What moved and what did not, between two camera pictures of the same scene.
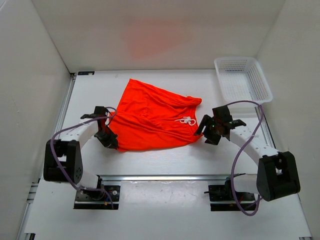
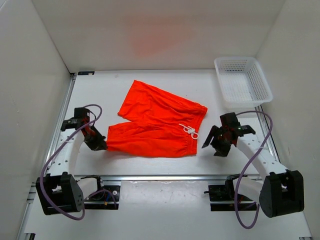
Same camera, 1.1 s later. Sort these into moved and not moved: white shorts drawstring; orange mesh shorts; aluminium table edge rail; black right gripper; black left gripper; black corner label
Moved: black left gripper; black right gripper; white shorts drawstring; orange mesh shorts
Not moved: aluminium table edge rail; black corner label
